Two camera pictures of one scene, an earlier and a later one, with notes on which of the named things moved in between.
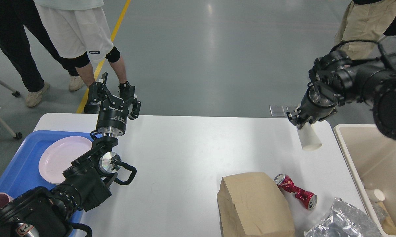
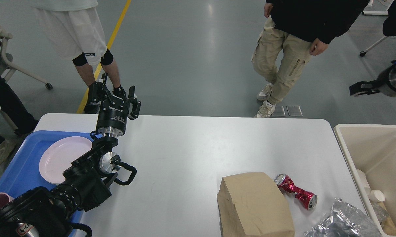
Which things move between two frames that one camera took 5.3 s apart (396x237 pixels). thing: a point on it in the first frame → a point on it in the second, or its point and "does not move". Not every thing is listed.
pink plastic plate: [59, 154] does not move
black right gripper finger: [294, 118] → [368, 87]
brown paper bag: [252, 205] does not move
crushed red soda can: [308, 200] does not move
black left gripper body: [112, 118] does not move
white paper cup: [309, 139] → [362, 176]
